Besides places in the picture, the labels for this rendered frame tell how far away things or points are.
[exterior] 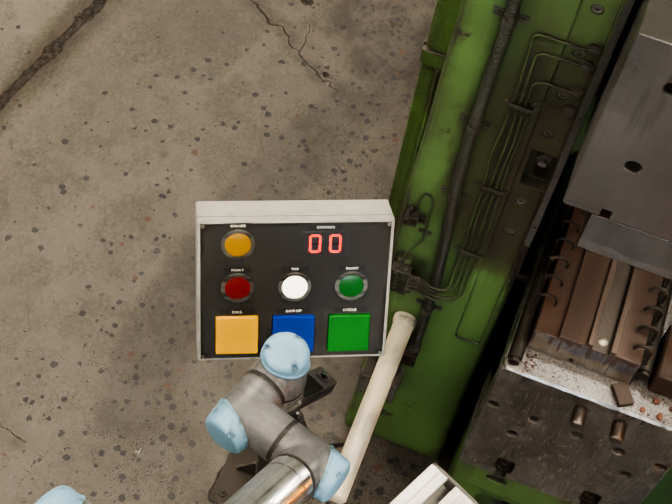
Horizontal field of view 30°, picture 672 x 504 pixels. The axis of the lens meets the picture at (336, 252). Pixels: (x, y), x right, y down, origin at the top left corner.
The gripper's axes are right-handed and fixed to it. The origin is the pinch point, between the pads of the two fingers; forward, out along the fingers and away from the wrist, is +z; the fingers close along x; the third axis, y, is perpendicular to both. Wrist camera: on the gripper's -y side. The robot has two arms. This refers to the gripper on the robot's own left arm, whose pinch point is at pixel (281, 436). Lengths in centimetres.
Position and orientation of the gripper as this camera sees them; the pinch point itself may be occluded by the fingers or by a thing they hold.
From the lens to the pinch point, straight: 223.2
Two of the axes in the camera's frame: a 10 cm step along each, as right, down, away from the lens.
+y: -7.0, 5.6, -4.4
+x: 7.0, 6.3, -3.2
